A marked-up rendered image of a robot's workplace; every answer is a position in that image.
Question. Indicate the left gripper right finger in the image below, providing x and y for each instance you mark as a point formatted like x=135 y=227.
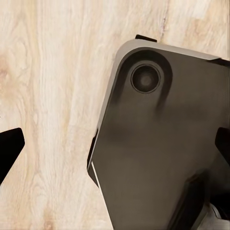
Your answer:
x=222 y=142

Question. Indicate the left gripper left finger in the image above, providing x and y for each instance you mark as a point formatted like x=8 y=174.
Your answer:
x=11 y=144

